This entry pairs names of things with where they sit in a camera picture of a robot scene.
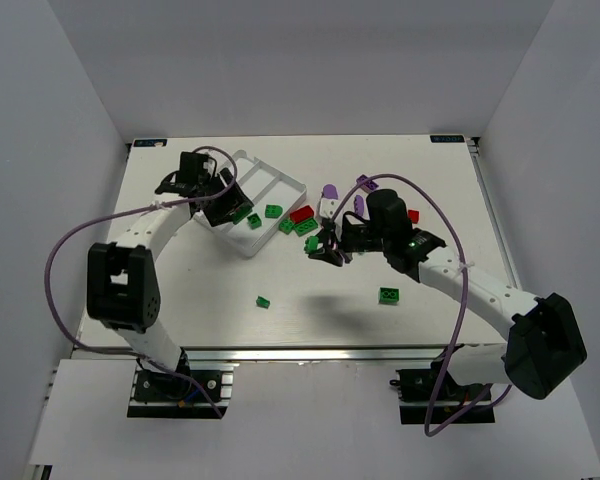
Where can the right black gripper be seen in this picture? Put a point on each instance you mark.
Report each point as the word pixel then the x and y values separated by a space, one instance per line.
pixel 344 242

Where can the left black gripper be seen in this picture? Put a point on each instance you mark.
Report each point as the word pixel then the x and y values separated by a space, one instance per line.
pixel 222 201

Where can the green L-shaped lego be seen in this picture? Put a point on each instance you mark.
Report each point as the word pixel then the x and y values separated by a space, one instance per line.
pixel 241 214

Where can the green lego square brick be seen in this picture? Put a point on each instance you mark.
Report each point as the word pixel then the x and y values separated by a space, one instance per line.
pixel 254 221

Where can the green rounded lego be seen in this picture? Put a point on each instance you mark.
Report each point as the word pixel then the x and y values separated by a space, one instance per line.
pixel 273 211

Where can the small green curved lego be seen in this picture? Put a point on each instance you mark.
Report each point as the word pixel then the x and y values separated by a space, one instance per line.
pixel 262 302

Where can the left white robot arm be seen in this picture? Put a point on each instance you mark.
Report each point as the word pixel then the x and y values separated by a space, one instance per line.
pixel 123 291

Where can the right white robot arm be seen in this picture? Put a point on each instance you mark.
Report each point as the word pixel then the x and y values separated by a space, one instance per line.
pixel 542 344

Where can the green long lego brick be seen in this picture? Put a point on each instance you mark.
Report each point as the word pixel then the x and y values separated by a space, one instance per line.
pixel 306 227

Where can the red lego brick upper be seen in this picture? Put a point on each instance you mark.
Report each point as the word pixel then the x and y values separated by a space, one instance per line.
pixel 302 214

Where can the green lego brick by tray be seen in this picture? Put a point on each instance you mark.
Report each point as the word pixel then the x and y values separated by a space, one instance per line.
pixel 286 226

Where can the white divided tray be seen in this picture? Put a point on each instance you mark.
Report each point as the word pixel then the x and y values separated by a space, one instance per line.
pixel 263 184

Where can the purple arched lego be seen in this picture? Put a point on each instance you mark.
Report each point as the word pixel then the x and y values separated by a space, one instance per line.
pixel 359 206

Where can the purple rounded lego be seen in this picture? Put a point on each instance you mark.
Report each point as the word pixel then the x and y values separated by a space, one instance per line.
pixel 329 191

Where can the purple lego brick far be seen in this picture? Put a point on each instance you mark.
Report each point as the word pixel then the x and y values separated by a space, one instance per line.
pixel 367 185

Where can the green lego two-by-two brick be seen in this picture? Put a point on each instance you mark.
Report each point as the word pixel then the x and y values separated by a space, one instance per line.
pixel 388 295

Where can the small red lego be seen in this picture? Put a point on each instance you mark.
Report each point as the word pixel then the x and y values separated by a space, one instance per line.
pixel 414 216

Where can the left blue label sticker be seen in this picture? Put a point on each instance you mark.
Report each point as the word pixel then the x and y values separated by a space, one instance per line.
pixel 149 143

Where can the blue label sticker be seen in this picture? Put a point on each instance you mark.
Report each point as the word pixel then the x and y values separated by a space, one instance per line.
pixel 447 138
pixel 149 143

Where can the right blue label sticker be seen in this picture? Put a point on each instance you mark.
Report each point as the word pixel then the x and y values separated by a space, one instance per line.
pixel 447 138

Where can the aluminium table frame rail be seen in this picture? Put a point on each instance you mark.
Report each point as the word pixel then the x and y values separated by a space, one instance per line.
pixel 313 355

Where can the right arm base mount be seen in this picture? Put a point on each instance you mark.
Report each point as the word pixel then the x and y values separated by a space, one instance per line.
pixel 414 386

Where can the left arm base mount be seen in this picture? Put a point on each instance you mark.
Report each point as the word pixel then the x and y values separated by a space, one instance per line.
pixel 156 395

